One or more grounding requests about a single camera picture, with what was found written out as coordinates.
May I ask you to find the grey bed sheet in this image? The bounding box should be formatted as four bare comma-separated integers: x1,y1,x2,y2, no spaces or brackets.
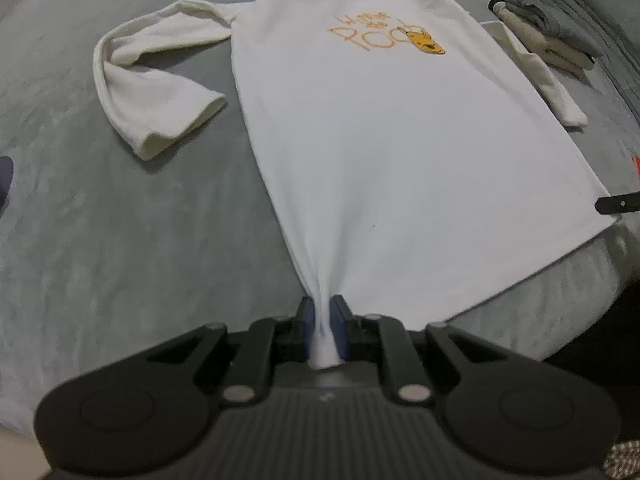
0,0,640,441

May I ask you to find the white long-sleeved bear shirt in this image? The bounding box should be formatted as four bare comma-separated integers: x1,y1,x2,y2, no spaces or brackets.
92,0,613,372

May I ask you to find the cream folded garment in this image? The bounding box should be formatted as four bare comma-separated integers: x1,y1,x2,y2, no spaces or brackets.
492,2,596,78

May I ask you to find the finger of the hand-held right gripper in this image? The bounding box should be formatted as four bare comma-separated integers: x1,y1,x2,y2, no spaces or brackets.
595,192,640,214

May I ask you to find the grey folded garment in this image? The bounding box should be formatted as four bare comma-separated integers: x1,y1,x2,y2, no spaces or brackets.
502,0,603,58

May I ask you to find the grey quilted bedspread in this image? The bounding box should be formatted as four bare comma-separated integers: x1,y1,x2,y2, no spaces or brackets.
495,0,640,171

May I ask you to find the patterned woven cloth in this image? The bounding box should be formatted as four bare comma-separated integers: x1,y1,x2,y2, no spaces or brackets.
602,440,640,480

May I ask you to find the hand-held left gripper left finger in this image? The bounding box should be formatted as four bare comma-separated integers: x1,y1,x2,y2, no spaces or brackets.
145,296,318,406

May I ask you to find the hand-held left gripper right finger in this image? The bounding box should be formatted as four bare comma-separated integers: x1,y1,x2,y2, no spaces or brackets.
329,294,506,406

